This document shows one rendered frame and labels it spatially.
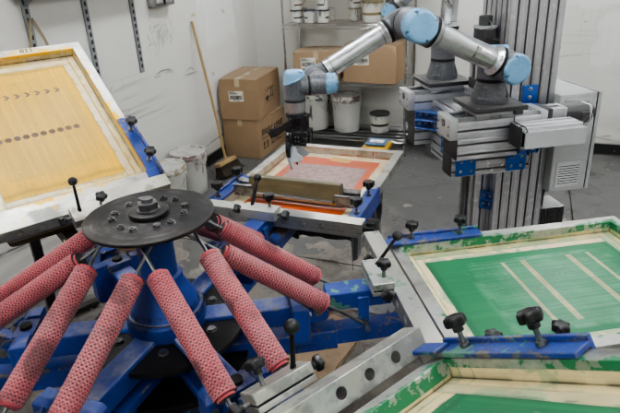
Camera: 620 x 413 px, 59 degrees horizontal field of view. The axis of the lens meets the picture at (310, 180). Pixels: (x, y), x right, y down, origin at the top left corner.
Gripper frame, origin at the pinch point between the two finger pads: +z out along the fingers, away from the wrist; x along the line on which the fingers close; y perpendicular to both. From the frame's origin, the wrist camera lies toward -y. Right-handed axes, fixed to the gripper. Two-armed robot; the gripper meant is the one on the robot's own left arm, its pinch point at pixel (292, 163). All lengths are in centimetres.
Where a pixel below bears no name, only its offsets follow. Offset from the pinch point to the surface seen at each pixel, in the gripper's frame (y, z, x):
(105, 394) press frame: 3, 11, -111
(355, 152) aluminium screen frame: 7, 14, 57
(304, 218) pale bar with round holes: 14.7, 8.7, -26.1
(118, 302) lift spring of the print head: 7, -10, -106
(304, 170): -10.1, 16.7, 34.7
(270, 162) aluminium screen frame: -25.1, 13.6, 32.0
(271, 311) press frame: 24, 11, -74
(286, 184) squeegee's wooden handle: -2.7, 8.4, -1.3
